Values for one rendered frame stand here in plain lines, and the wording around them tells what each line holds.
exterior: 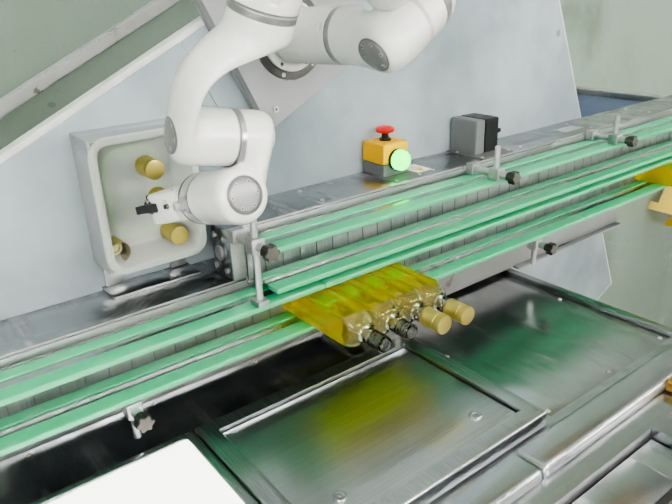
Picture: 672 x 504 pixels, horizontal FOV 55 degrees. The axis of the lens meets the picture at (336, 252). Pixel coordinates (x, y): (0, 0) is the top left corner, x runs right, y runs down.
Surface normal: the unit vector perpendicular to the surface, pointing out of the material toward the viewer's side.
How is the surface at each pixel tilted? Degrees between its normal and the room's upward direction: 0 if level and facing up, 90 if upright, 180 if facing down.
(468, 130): 90
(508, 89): 0
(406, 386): 90
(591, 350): 90
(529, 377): 91
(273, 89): 3
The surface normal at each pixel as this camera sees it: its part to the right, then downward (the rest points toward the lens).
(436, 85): 0.61, 0.29
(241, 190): 0.57, 0.04
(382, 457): -0.04, -0.92
